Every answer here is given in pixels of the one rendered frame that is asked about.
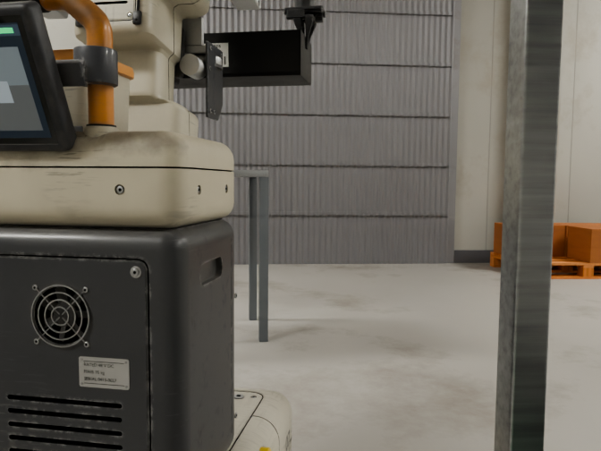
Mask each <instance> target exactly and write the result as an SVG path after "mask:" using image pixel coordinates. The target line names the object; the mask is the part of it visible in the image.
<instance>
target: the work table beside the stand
mask: <svg viewBox="0 0 601 451"><path fill-rule="evenodd" d="M232 172H233V177H249V320H257V177H258V340H259V342H268V170H233V171H232Z"/></svg>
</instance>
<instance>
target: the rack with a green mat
mask: <svg viewBox="0 0 601 451"><path fill-rule="evenodd" d="M562 33H563V0H511V14H510V38H509V63H508V87H507V110H506V134H505V159H504V206H503V231H502V255H501V279H500V303H499V328H498V352H497V375H496V400H495V447H494V451H544V435H545V414H546V374H547V355H548V335H549V314H550V294H551V274H552V254H553V233H554V194H555V174H556V153H557V133H558V114H559V93H560V73H561V53H562Z"/></svg>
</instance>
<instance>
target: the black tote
mask: <svg viewBox="0 0 601 451"><path fill-rule="evenodd" d="M206 41H208V42H210V43H211V44H213V45H214V46H215V47H217V48H218V49H220V50H221V51H222V52H223V88H232V87H268V86H304V85H311V44H310V43H309V48H308V49H306V41H305V35H304V34H303V32H302V31H301V30H265V31H244V32H223V33H204V46H205V45H206ZM205 87H206V76H205V77H204V78H202V79H200V80H195V79H193V78H191V77H190V76H188V75H186V74H184V75H183V78H182V79H180V82H179V85H176V86H174V89H196V88H205Z"/></svg>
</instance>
